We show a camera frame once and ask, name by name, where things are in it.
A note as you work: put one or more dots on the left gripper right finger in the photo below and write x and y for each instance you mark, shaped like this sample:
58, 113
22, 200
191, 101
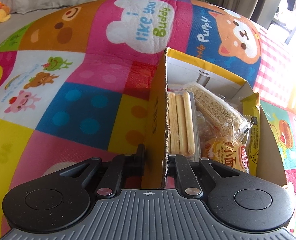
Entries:
186, 182

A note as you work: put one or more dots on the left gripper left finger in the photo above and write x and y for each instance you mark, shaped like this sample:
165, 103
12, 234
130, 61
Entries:
116, 172

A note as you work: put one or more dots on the finger biscuit pack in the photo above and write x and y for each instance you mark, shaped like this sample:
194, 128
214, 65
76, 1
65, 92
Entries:
183, 138

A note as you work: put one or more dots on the yellow mini bread packet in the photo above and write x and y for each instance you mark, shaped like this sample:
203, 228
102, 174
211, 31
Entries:
227, 153

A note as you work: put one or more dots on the yellow cardboard box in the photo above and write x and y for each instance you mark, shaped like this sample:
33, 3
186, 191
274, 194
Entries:
155, 129

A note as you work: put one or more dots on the colourful cartoon play mat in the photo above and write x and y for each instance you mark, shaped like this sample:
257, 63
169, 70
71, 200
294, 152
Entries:
77, 83

